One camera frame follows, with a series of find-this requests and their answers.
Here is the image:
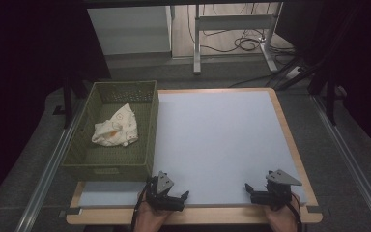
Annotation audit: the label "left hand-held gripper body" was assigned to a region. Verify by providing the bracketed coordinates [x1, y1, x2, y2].
[146, 170, 177, 213]

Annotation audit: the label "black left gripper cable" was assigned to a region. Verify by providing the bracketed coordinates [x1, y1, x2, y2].
[130, 182, 151, 232]

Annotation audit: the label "dark curtain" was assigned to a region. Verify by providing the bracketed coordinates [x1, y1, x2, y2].
[0, 0, 112, 212]
[274, 0, 371, 160]

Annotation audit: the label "black floor cables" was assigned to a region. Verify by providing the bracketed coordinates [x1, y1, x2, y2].
[186, 3, 299, 59]

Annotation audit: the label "aluminium floor rail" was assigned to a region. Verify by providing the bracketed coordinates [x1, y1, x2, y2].
[311, 95, 371, 231]
[14, 98, 90, 232]

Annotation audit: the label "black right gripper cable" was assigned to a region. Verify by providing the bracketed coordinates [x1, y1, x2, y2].
[284, 192, 304, 232]

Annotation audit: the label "green woven plastic basket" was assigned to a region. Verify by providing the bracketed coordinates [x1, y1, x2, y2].
[61, 80, 160, 182]

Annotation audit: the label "person's left hand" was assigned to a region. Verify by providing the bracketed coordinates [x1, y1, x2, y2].
[134, 192, 172, 232]

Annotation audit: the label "person's right hand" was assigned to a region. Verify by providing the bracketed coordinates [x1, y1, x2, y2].
[264, 194, 300, 232]

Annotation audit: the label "white cabinet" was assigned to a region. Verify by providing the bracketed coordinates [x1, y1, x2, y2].
[87, 5, 174, 57]

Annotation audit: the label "pale grey table mat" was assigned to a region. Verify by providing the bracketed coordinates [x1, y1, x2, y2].
[77, 90, 308, 208]

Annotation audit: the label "black stand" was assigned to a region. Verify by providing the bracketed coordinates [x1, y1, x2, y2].
[308, 62, 350, 127]
[52, 72, 89, 130]

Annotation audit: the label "cream printed cloth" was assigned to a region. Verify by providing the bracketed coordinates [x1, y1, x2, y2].
[91, 102, 139, 148]

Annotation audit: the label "white power strip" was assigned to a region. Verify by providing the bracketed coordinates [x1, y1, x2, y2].
[284, 65, 304, 80]

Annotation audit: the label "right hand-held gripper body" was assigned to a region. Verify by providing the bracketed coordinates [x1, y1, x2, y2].
[265, 169, 303, 211]

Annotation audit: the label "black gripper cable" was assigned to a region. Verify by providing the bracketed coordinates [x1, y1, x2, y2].
[130, 182, 151, 232]
[284, 192, 304, 232]

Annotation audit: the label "white metal desk frame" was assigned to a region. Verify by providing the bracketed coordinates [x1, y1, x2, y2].
[192, 2, 285, 76]

